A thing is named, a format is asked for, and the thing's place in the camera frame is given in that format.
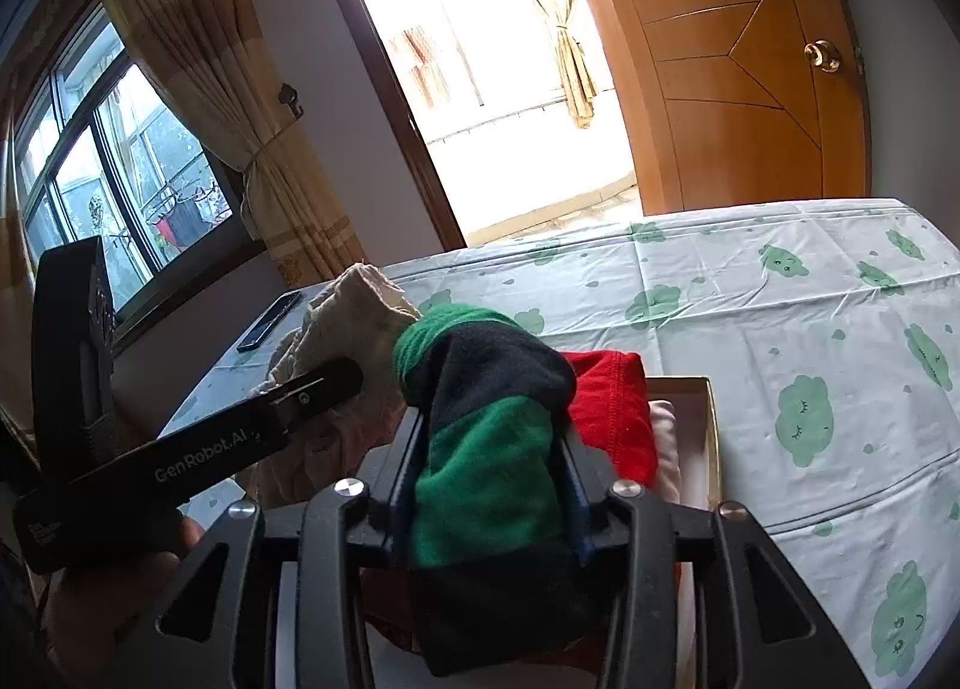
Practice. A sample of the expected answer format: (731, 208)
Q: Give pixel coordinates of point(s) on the black phone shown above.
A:
(268, 323)

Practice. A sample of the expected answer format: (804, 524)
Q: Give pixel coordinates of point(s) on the shallow cardboard box tray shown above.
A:
(712, 449)

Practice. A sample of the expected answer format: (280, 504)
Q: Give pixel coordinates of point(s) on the brass door knob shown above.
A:
(821, 53)

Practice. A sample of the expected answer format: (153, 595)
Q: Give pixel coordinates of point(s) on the orange wooden door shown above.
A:
(720, 119)

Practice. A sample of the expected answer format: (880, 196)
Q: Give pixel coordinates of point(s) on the red underwear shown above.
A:
(607, 404)

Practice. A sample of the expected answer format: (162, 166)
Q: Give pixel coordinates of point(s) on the person's left hand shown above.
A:
(97, 606)

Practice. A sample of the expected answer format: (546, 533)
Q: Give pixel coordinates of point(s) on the brown wooden door frame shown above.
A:
(390, 96)

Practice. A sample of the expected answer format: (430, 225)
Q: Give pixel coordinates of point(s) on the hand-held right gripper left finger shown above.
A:
(397, 479)

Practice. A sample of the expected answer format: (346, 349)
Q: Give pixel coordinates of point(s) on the yellow balcony curtain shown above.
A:
(574, 74)

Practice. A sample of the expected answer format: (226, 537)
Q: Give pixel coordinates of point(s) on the laundry on outdoor line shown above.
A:
(180, 228)

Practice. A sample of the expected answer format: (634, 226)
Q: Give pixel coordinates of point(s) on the white underwear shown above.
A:
(675, 449)

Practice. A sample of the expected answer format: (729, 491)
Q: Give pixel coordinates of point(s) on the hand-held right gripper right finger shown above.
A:
(592, 501)

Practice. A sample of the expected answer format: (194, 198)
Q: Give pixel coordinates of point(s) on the beige window curtain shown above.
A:
(225, 59)

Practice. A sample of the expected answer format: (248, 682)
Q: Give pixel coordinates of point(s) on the green and navy underwear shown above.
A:
(487, 479)

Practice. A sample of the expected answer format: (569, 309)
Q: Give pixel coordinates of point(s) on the dark wall curtain hook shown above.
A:
(289, 98)

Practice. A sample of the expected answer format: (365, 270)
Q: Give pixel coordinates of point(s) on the dark framed window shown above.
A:
(135, 156)

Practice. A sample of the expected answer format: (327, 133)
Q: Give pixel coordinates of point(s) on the beige dotted underwear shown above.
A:
(352, 329)

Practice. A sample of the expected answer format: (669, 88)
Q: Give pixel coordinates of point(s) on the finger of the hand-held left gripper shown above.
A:
(330, 381)

